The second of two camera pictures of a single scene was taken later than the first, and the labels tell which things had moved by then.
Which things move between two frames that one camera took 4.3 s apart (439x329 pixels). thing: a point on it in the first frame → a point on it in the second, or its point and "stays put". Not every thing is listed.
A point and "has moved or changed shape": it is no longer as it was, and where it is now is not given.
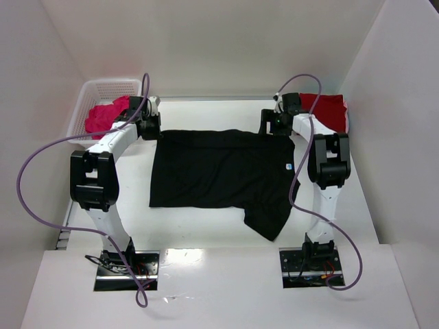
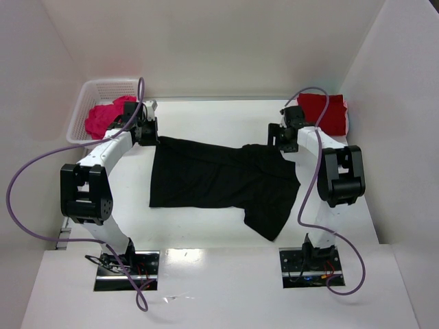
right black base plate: [298, 272] stays put
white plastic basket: [95, 93] stays put
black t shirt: [231, 168] has moved or changed shape
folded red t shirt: [330, 108] stays put
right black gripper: [269, 127] → [278, 137]
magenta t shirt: [101, 118] stays put
